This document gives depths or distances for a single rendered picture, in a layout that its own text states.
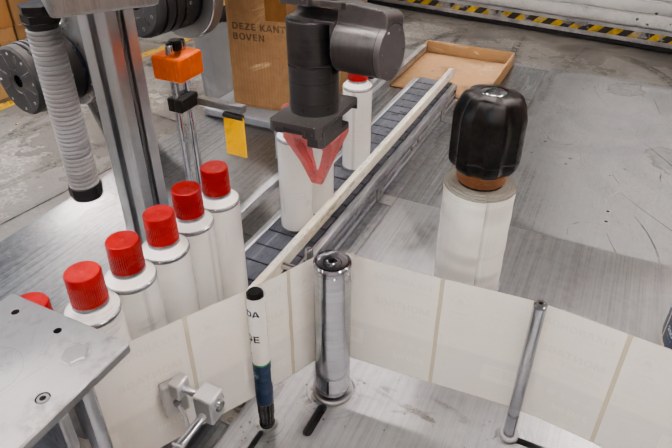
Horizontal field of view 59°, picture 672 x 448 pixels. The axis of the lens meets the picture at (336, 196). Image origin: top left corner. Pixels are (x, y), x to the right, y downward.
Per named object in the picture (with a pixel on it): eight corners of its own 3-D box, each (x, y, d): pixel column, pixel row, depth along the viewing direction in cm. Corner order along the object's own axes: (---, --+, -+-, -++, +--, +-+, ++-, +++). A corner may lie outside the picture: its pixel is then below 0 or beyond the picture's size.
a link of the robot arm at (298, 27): (305, -2, 66) (273, 9, 62) (358, 5, 63) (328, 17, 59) (307, 58, 69) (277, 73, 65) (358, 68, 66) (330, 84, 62)
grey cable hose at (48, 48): (87, 207, 64) (34, 10, 53) (63, 199, 65) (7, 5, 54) (111, 192, 67) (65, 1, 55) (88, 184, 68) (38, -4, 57)
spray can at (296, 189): (304, 237, 92) (299, 116, 81) (275, 229, 94) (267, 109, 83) (319, 220, 96) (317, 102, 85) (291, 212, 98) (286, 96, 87)
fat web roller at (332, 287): (342, 412, 65) (343, 281, 55) (305, 397, 67) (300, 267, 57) (359, 382, 68) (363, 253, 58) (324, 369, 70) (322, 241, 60)
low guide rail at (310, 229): (164, 406, 64) (161, 394, 63) (156, 402, 64) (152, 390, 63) (453, 76, 145) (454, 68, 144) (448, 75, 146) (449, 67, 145)
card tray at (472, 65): (487, 104, 147) (489, 89, 145) (389, 86, 157) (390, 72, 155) (512, 66, 170) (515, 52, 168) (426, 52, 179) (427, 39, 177)
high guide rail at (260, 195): (102, 349, 64) (99, 339, 63) (94, 345, 64) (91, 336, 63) (426, 50, 145) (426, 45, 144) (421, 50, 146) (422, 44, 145)
